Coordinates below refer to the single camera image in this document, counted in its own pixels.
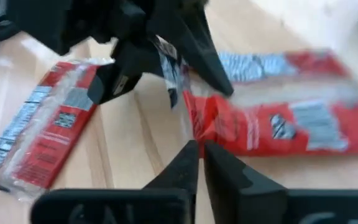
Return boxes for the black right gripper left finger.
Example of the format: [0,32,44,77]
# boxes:
[143,139,200,224]

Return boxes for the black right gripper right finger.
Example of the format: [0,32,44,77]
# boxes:
[204,140,288,224]

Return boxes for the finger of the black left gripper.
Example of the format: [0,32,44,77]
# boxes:
[154,0,234,97]
[87,39,164,105]

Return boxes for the red popcorn bag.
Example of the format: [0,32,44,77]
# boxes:
[160,37,358,158]
[0,57,115,202]

